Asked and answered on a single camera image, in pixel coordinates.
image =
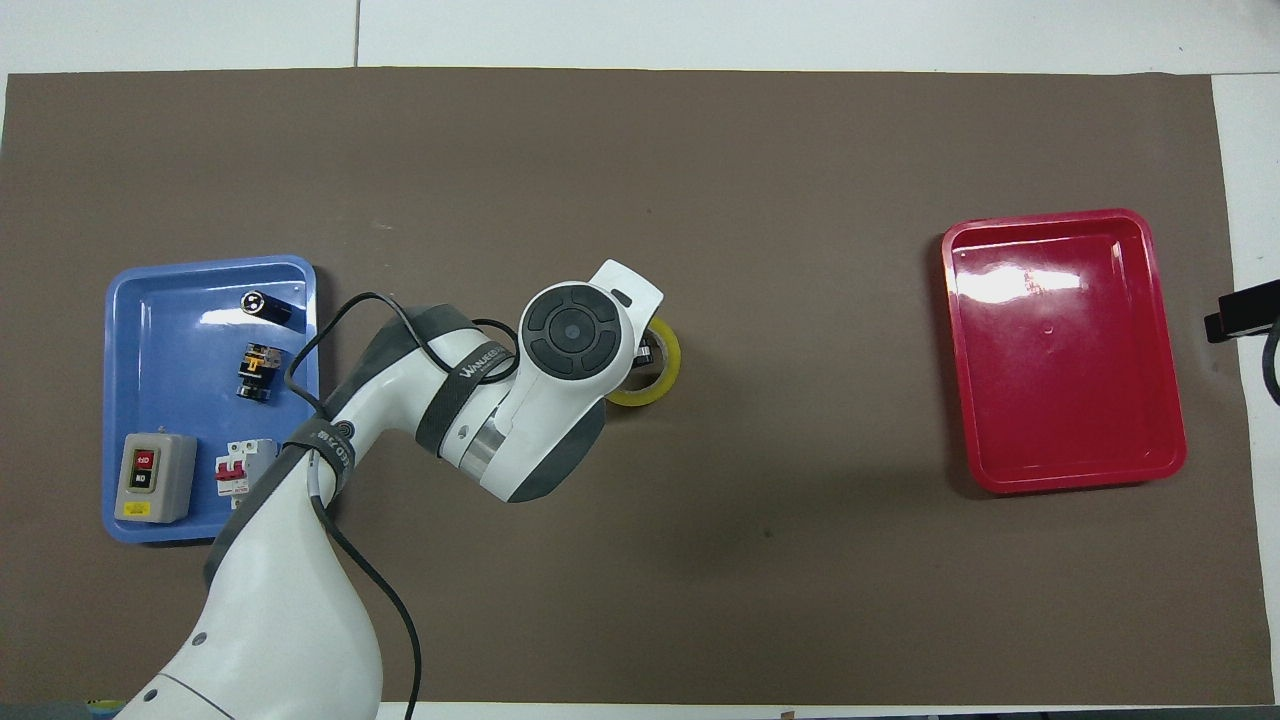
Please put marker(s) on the red plastic tray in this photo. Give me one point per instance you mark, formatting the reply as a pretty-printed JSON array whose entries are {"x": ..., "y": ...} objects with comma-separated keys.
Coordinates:
[{"x": 1060, "y": 380}]

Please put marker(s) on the yellow tape roll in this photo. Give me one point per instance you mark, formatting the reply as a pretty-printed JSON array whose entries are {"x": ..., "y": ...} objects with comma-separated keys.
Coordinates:
[{"x": 668, "y": 372}]

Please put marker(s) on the blue plastic tray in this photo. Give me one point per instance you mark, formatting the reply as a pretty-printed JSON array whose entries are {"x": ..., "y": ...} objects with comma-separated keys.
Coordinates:
[{"x": 180, "y": 400}]

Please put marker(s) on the grey push-button switch box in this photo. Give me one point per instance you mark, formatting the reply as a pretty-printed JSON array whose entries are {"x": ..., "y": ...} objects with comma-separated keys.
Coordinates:
[{"x": 152, "y": 478}]

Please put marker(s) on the black stand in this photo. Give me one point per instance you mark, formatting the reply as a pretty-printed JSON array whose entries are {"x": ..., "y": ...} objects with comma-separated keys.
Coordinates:
[{"x": 1240, "y": 310}]

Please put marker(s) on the white and red circuit breaker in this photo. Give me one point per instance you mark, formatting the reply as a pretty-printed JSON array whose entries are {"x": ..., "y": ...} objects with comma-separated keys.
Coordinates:
[{"x": 240, "y": 470}]

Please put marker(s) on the black cylinder with silver end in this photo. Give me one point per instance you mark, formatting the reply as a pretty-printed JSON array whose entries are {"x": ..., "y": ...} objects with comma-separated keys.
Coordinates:
[{"x": 268, "y": 304}]

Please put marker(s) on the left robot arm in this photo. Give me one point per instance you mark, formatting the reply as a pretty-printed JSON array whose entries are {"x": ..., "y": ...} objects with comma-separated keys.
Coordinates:
[{"x": 290, "y": 600}]

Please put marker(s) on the black and yellow coupling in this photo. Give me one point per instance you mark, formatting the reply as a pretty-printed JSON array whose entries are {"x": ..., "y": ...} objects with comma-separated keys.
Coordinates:
[{"x": 259, "y": 372}]

